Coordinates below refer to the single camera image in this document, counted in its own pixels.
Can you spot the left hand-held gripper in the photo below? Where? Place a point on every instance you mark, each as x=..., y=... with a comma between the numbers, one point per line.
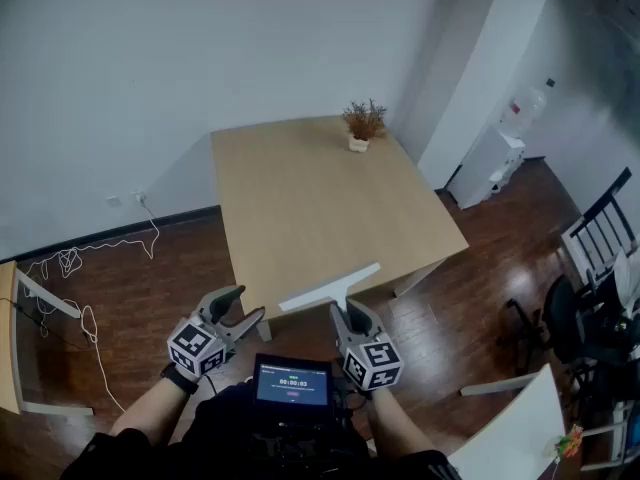
x=197, y=350

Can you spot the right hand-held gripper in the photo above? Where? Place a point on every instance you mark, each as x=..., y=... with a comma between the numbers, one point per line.
x=372, y=365

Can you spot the white T-shaped plastic piece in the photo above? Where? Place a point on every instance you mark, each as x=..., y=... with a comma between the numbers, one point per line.
x=325, y=288

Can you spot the person's right forearm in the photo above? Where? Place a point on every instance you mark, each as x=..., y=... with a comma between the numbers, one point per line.
x=397, y=420

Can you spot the person's left forearm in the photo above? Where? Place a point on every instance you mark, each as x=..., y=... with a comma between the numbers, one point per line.
x=150, y=410

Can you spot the chest-mounted screen device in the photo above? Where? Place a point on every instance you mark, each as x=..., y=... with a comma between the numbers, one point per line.
x=292, y=385

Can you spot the light wooden table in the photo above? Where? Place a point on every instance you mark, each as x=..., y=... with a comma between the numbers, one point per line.
x=320, y=208

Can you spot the person's black clothing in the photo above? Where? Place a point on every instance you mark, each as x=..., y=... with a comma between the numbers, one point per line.
x=280, y=453

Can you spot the white water dispenser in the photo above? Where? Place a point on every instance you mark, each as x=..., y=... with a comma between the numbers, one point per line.
x=482, y=173

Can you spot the small potted dried plant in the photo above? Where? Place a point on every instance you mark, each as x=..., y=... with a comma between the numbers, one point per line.
x=364, y=123

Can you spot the black office chair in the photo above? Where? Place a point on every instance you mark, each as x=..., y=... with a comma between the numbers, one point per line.
x=570, y=318

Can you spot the wooden side table white legs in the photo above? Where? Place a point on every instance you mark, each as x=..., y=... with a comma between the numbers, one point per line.
x=6, y=338

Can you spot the colourful small toy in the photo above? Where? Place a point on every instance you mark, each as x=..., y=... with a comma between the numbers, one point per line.
x=567, y=442

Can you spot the black slatted chair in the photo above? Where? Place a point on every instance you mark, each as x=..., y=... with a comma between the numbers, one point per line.
x=600, y=218

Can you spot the clear water bottle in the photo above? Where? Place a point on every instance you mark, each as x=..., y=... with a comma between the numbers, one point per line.
x=525, y=105

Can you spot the white cloth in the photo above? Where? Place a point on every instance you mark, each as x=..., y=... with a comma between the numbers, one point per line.
x=627, y=278

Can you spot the white wall plug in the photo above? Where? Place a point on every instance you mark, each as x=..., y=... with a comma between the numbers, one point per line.
x=138, y=196

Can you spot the white wall outlet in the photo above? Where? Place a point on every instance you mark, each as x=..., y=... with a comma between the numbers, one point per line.
x=113, y=201

